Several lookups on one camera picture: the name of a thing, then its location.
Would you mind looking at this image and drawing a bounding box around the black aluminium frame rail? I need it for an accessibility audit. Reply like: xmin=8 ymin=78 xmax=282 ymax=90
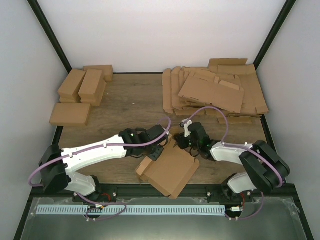
xmin=30 ymin=182 xmax=298 ymax=203

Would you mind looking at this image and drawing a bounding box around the light blue slotted cable duct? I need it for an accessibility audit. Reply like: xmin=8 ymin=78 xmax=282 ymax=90
xmin=35 ymin=204 xmax=226 ymax=216

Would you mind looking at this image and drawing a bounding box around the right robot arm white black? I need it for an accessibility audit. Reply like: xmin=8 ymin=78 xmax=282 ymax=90
xmin=173 ymin=120 xmax=291 ymax=202

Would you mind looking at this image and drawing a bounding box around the folded cardboard box left stack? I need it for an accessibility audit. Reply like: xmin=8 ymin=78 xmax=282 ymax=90
xmin=58 ymin=69 xmax=86 ymax=104

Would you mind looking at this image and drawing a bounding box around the folded cardboard box stack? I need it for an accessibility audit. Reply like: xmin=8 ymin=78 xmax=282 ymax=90
xmin=78 ymin=69 xmax=107 ymax=107
xmin=58 ymin=69 xmax=86 ymax=104

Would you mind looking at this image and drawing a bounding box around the folded cardboard box middle stack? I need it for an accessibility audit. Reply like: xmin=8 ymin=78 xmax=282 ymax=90
xmin=78 ymin=69 xmax=107 ymax=107

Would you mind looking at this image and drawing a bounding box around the stack of flat cardboard blanks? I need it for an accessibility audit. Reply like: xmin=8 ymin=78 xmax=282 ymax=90
xmin=162 ymin=58 xmax=269 ymax=124

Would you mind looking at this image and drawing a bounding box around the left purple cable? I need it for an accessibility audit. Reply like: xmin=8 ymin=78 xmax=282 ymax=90
xmin=27 ymin=117 xmax=172 ymax=187

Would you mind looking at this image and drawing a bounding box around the flat folded cardboard box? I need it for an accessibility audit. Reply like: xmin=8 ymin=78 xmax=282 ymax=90
xmin=49 ymin=103 xmax=91 ymax=127

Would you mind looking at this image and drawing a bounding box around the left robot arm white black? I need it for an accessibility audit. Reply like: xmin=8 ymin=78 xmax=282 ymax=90
xmin=39 ymin=124 xmax=169 ymax=202

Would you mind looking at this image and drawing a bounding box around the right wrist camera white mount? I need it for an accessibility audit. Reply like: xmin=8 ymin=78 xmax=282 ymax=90
xmin=179 ymin=119 xmax=193 ymax=138

